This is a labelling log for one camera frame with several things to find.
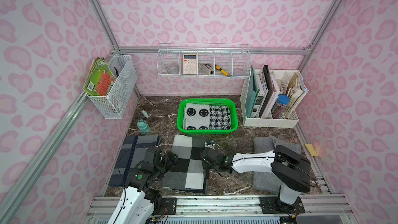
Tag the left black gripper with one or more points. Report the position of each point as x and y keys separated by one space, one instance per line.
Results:
x=166 y=160

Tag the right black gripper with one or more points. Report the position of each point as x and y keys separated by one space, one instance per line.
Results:
x=208 y=154

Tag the black white checkered scarf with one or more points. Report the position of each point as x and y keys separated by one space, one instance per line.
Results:
x=189 y=174

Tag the smiley houndstooth knit scarf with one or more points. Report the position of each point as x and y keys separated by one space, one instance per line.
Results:
x=206 y=117

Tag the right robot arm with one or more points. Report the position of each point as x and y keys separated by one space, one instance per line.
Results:
x=293 y=169

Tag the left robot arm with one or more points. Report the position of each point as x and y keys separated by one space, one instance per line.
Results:
x=139 y=201

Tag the dark grey plaid scarf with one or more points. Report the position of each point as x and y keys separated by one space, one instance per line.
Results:
x=132 y=152

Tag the green plastic basket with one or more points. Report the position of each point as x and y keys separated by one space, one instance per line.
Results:
x=214 y=102

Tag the plain grey folded scarf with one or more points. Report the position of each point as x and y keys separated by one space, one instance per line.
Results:
x=268 y=181

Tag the blue lid pencil jar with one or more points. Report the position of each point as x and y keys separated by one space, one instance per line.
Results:
x=279 y=105

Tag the teal file folder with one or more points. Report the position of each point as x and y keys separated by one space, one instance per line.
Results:
x=252 y=93

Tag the white desk file organizer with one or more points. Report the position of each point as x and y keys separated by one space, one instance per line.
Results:
x=255 y=120

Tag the yellow black utility knife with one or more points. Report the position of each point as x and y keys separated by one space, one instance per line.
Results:
x=221 y=70

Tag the metal bowl on shelf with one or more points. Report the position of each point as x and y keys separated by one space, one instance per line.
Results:
x=173 y=70

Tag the yellow sticky note pad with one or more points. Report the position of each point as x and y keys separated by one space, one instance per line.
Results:
x=311 y=149

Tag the grey stapler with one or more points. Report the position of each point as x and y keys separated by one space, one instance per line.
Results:
x=206 y=69

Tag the pink calculator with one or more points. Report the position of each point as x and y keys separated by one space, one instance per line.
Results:
x=190 y=64

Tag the black book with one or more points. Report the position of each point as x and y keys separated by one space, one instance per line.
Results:
x=267 y=85

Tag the stack of magazines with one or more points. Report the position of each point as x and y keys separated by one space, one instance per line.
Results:
x=295 y=89

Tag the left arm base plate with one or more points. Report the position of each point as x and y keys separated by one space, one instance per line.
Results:
x=165 y=206

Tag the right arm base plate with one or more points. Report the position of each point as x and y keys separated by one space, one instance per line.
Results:
x=273 y=205

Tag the white mesh wall basket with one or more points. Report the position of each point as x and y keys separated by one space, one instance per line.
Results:
x=114 y=104

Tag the white wire wall shelf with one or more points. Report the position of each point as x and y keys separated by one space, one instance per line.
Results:
x=214 y=60

